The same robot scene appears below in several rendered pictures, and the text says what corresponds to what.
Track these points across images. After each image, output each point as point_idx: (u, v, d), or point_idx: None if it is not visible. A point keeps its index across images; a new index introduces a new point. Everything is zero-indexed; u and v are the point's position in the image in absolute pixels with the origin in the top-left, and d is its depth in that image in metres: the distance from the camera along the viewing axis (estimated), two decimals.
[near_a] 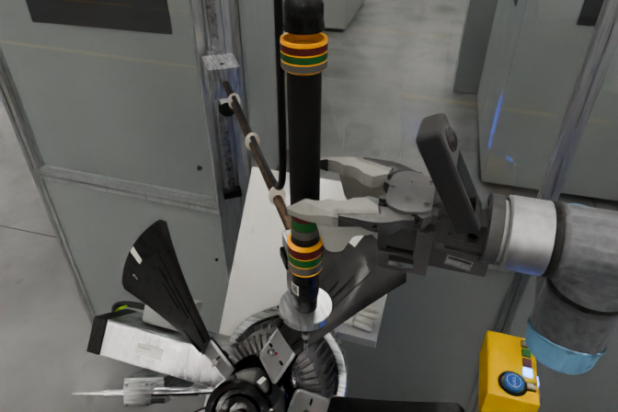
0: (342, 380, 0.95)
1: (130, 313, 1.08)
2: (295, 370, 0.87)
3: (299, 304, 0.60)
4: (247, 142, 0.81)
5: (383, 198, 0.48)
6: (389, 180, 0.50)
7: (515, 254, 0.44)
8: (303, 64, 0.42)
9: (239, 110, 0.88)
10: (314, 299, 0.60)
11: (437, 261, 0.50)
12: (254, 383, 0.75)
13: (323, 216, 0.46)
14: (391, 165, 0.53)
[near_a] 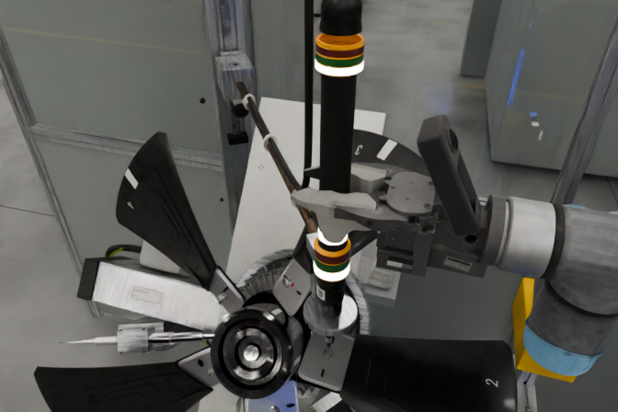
0: (364, 326, 0.84)
1: (125, 259, 0.98)
2: None
3: (324, 309, 0.60)
4: (266, 143, 0.80)
5: (383, 199, 0.48)
6: (389, 181, 0.50)
7: (514, 256, 0.44)
8: (340, 66, 0.41)
9: (256, 111, 0.87)
10: (339, 303, 0.59)
11: (436, 262, 0.50)
12: (268, 313, 0.64)
13: (321, 206, 0.48)
14: (385, 168, 0.53)
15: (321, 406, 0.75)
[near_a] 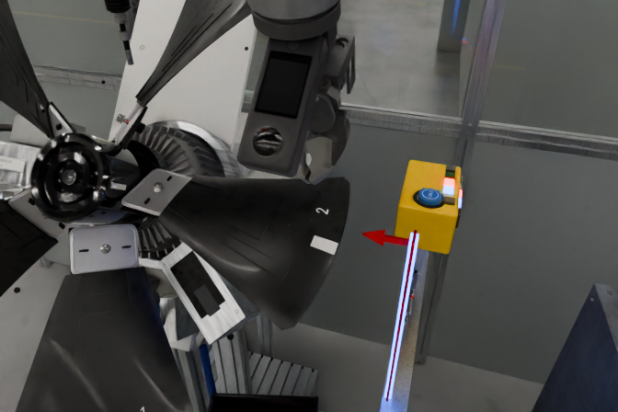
0: None
1: None
2: (163, 160, 0.74)
3: None
4: None
5: (316, 131, 0.44)
6: None
7: None
8: None
9: None
10: None
11: (334, 29, 0.43)
12: (87, 135, 0.62)
13: (330, 171, 0.49)
14: None
15: (170, 260, 0.73)
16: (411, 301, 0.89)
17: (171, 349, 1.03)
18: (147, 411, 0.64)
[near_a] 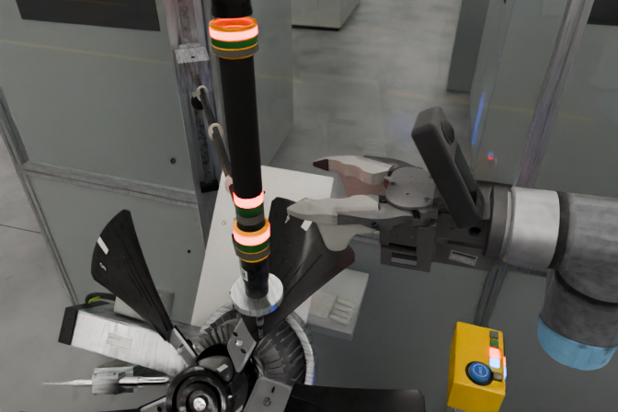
0: (310, 370, 0.96)
1: (103, 304, 1.09)
2: None
3: (249, 290, 0.61)
4: (211, 132, 0.82)
5: (383, 194, 0.47)
6: (389, 177, 0.50)
7: (519, 246, 0.43)
8: (231, 48, 0.42)
9: (205, 102, 0.89)
10: (263, 284, 0.61)
11: (440, 257, 0.49)
12: (234, 411, 0.74)
13: (322, 215, 0.46)
14: (391, 163, 0.52)
15: None
16: None
17: None
18: None
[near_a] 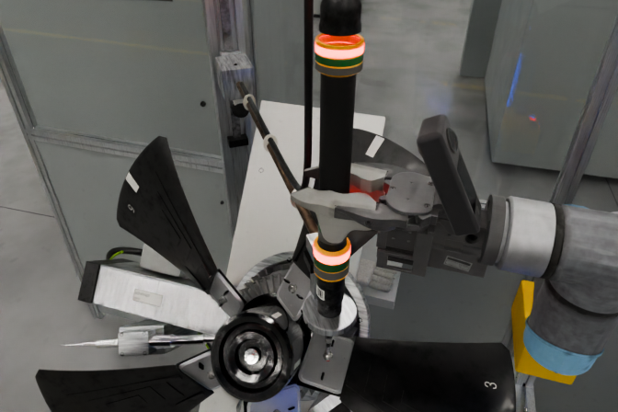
0: (364, 328, 0.85)
1: (126, 262, 0.98)
2: None
3: (324, 309, 0.60)
4: (266, 143, 0.80)
5: (383, 199, 0.48)
6: (389, 181, 0.50)
7: (514, 256, 0.44)
8: (339, 66, 0.41)
9: (256, 111, 0.87)
10: (338, 303, 0.59)
11: (436, 262, 0.50)
12: (292, 363, 0.63)
13: (321, 206, 0.48)
14: (385, 167, 0.53)
15: (321, 409, 0.76)
16: None
17: None
18: None
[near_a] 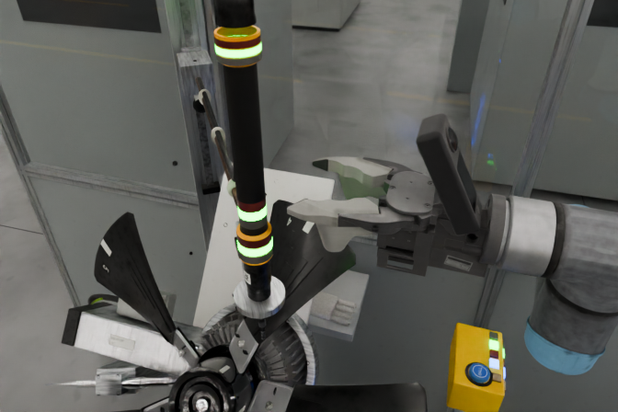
0: (311, 371, 0.97)
1: (106, 305, 1.10)
2: None
3: (252, 292, 0.62)
4: (213, 136, 0.82)
5: (383, 198, 0.48)
6: (389, 180, 0.50)
7: (515, 255, 0.44)
8: (235, 56, 0.43)
9: (208, 106, 0.90)
10: (266, 287, 0.62)
11: (437, 261, 0.50)
12: None
13: (323, 216, 0.46)
14: (391, 165, 0.53)
15: None
16: None
17: None
18: None
